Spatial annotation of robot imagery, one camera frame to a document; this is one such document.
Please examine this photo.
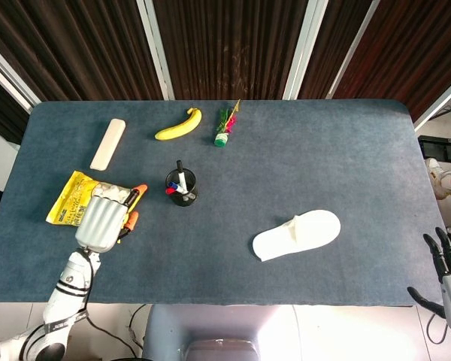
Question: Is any black floor cable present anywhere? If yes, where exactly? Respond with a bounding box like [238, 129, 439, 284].
[85, 304, 148, 358]

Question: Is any black marker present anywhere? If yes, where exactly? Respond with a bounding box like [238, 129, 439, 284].
[176, 159, 188, 192]

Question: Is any black crate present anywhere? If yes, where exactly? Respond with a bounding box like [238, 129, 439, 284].
[416, 134, 451, 163]

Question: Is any white slipper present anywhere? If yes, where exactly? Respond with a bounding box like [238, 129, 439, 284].
[252, 209, 342, 263]

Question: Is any blue table cloth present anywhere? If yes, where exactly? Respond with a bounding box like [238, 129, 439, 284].
[0, 99, 451, 308]

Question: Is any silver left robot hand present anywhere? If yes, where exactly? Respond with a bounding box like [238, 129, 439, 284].
[74, 183, 149, 253]

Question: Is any black mesh pen holder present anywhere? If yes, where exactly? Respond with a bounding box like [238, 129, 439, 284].
[165, 168, 199, 207]

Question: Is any yellow snack bag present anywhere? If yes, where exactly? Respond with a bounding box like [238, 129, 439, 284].
[45, 170, 142, 227]

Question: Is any green red toy plant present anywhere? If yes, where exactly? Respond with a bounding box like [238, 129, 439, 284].
[213, 99, 242, 148]

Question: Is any white partition post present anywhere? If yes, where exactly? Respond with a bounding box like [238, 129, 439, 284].
[0, 36, 43, 114]
[283, 0, 321, 101]
[413, 70, 451, 132]
[136, 0, 175, 102]
[324, 0, 381, 101]

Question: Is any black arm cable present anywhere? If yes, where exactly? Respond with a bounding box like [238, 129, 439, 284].
[78, 247, 101, 302]

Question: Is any white sneaker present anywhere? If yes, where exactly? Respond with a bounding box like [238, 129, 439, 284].
[425, 157, 451, 201]

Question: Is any yellow banana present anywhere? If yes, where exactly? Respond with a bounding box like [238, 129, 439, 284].
[154, 107, 203, 141]

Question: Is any grey robot torso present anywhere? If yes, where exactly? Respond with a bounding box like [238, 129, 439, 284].
[142, 304, 298, 361]

